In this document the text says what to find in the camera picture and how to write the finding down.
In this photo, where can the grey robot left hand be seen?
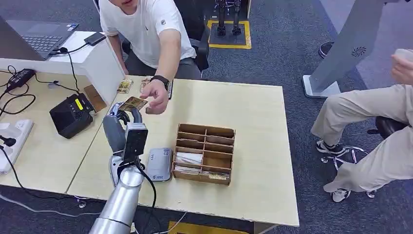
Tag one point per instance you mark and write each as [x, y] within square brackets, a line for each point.
[114, 132]

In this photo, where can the person's left hand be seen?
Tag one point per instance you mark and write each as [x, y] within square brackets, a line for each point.
[158, 97]

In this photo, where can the brown printed card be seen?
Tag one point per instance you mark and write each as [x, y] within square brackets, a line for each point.
[145, 84]
[137, 103]
[124, 86]

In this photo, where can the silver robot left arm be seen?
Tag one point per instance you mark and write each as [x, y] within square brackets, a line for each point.
[122, 200]

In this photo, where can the smartphone on desk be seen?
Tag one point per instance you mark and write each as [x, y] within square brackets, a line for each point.
[170, 90]

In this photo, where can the black wristwatch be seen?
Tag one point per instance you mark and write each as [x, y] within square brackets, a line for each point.
[161, 80]

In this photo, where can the brown cardboard piece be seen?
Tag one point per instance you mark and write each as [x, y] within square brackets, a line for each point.
[95, 97]

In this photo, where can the black desktop terminal device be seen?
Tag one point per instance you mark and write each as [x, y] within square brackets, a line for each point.
[71, 116]

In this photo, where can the grey flat card reader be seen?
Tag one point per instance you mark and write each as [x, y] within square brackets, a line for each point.
[159, 164]

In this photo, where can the black office chair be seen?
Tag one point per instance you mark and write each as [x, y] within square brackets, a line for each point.
[198, 48]

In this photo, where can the white card stack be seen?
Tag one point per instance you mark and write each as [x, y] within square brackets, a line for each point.
[187, 169]
[189, 158]

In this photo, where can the person across the desk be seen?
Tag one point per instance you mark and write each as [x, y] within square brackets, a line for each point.
[145, 29]

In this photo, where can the white desk riser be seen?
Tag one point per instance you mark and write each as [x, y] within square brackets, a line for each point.
[96, 64]

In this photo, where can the wooden divided card box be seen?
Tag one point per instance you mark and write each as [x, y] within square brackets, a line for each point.
[204, 155]

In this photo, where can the small black flat device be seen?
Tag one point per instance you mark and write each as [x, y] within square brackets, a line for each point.
[95, 38]

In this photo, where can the yellow-bordered floor mat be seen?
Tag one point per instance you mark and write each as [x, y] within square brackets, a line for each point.
[229, 41]

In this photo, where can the yellow printed card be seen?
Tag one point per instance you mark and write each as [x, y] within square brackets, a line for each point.
[216, 176]

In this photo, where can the black robot legs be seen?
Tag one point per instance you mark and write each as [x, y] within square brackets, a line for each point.
[221, 19]

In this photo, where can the white power strip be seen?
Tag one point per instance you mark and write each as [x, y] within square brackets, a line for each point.
[14, 139]

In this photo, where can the black power adapter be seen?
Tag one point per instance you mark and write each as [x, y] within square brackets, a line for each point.
[20, 78]

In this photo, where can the dark grey laptop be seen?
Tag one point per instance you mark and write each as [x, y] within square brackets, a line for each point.
[38, 37]

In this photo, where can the grey pillar stand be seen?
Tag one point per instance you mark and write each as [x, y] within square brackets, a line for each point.
[351, 42]

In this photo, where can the seated person in beige trousers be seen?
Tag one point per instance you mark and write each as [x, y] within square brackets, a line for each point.
[364, 113]

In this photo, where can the black stool with chrome base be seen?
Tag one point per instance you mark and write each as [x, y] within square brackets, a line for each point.
[387, 126]

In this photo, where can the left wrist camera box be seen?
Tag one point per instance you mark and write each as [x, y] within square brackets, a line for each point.
[135, 142]

